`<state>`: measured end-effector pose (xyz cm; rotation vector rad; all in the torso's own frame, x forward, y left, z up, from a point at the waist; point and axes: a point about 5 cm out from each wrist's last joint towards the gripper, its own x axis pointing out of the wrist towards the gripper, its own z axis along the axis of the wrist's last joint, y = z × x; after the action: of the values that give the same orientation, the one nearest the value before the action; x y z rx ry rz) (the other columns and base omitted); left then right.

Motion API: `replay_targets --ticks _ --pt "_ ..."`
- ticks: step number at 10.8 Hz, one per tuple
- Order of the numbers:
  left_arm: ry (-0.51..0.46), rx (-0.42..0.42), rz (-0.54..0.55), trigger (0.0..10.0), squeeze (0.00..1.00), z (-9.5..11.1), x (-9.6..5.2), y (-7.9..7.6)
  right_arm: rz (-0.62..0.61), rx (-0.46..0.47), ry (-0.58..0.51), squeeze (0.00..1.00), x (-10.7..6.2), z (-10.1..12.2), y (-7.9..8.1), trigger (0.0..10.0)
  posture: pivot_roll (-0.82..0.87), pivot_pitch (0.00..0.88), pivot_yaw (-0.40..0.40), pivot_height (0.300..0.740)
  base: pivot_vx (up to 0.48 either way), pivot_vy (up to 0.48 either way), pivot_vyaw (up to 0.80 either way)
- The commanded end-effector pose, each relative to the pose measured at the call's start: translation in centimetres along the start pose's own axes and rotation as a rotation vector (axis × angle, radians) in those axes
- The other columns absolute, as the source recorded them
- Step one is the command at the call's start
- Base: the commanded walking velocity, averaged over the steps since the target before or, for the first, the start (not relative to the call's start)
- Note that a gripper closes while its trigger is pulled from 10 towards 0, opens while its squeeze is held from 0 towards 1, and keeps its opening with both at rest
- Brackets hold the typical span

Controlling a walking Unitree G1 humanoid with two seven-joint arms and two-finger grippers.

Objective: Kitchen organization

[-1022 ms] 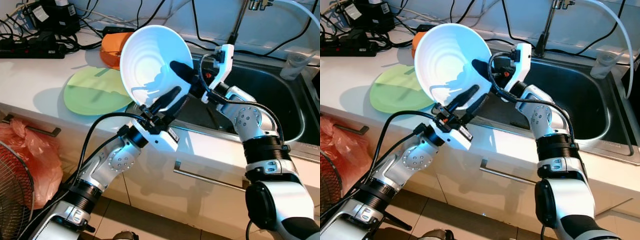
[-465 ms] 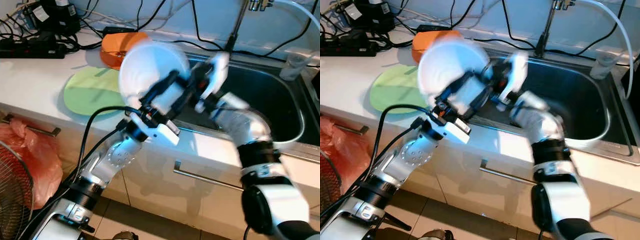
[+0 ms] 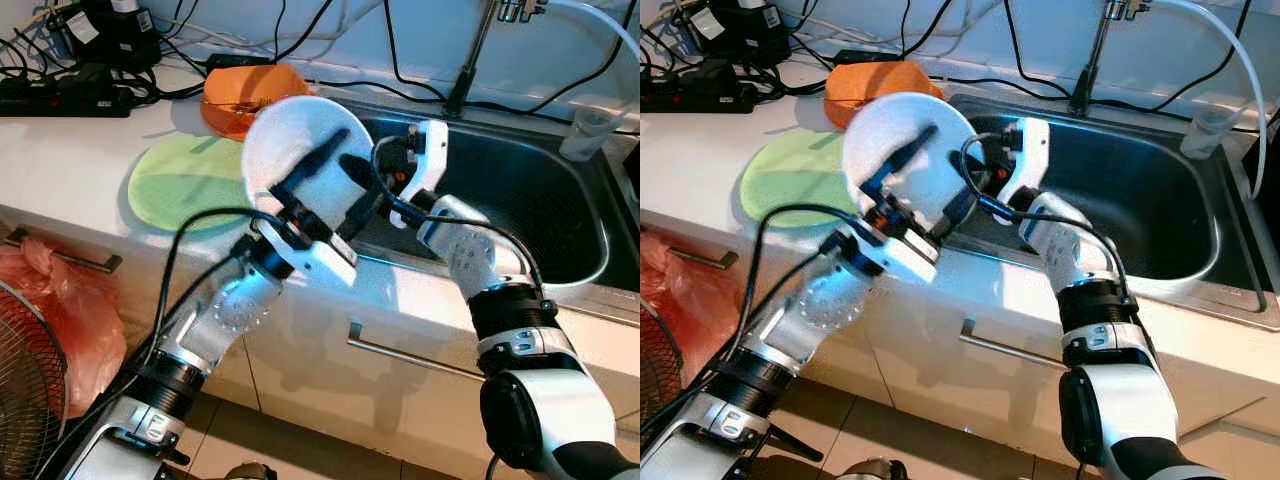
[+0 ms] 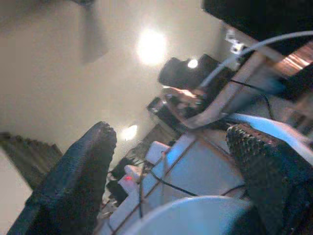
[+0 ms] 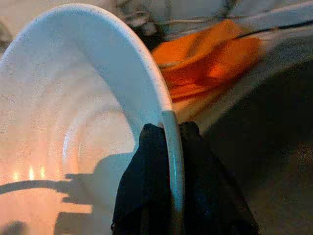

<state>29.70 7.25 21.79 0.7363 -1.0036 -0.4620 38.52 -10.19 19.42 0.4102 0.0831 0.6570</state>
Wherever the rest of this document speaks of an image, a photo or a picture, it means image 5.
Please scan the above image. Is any orange bowl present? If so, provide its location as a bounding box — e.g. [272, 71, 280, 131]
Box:
[151, 19, 262, 84]

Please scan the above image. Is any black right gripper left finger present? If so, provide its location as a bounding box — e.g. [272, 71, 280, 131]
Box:
[111, 123, 176, 235]

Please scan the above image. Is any orange plate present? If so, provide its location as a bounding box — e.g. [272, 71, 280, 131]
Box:
[168, 70, 233, 105]

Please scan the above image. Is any white ceramic bowl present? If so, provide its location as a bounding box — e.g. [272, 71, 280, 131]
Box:
[0, 3, 184, 235]

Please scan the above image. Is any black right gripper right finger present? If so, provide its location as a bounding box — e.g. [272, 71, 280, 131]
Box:
[179, 121, 260, 235]

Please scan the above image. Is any stainless steel kitchen sink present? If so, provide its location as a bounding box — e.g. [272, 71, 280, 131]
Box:
[202, 58, 313, 235]

